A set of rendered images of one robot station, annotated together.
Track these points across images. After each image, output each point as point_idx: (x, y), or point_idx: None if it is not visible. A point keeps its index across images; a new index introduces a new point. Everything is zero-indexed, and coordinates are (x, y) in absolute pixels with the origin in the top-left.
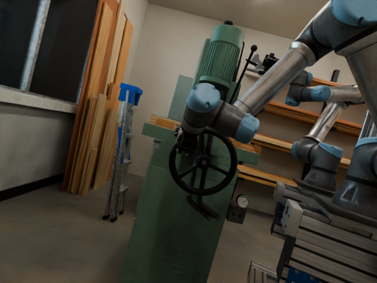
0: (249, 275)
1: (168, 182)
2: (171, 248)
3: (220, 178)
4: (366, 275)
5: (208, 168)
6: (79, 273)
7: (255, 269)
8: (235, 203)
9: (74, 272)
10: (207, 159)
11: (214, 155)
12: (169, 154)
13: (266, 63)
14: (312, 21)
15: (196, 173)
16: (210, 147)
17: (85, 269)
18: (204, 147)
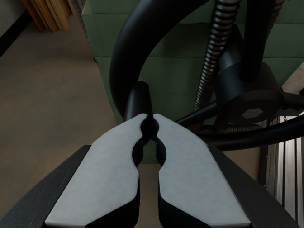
0: (275, 123)
1: (147, 80)
2: None
3: (272, 49)
4: None
5: (243, 34)
6: (91, 143)
7: (285, 116)
8: (292, 82)
9: (86, 143)
10: (269, 103)
11: (283, 23)
12: (113, 100)
13: None
14: None
15: (211, 92)
16: (281, 3)
17: (95, 136)
18: (263, 52)
